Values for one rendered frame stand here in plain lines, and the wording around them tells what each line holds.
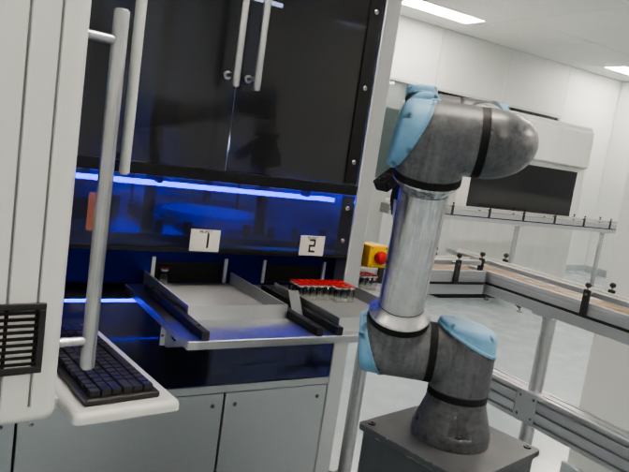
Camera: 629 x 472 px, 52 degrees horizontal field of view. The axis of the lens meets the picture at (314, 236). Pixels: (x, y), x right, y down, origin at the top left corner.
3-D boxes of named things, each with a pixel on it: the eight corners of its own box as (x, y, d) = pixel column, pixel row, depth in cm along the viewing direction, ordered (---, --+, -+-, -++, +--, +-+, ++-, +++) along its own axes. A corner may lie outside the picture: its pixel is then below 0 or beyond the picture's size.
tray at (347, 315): (272, 294, 184) (274, 282, 183) (347, 294, 197) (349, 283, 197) (337, 331, 155) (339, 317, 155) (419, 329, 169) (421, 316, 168)
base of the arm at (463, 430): (503, 444, 126) (512, 395, 125) (460, 462, 116) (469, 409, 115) (440, 413, 137) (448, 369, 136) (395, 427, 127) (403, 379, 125)
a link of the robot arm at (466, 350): (495, 405, 119) (508, 334, 117) (422, 392, 120) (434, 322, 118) (483, 382, 131) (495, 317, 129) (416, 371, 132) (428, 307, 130)
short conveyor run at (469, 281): (339, 295, 212) (346, 248, 210) (314, 283, 225) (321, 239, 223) (486, 295, 248) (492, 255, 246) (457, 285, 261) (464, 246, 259)
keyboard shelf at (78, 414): (-32, 347, 139) (-31, 335, 139) (96, 338, 156) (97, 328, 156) (22, 438, 104) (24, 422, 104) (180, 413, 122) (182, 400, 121)
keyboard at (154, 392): (24, 335, 143) (25, 325, 143) (88, 331, 152) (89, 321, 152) (85, 407, 113) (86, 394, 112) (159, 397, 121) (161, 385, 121)
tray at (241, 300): (142, 283, 175) (144, 270, 174) (230, 284, 189) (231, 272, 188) (186, 320, 146) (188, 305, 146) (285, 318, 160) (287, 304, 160)
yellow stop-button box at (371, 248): (354, 262, 209) (358, 241, 208) (372, 263, 213) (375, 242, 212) (368, 268, 203) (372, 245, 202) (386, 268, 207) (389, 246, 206)
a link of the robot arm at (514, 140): (568, 122, 98) (508, 93, 144) (495, 111, 98) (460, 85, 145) (549, 195, 101) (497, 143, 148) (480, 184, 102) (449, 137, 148)
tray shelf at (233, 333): (124, 289, 172) (124, 283, 172) (339, 290, 210) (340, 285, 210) (186, 350, 132) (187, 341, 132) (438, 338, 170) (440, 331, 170)
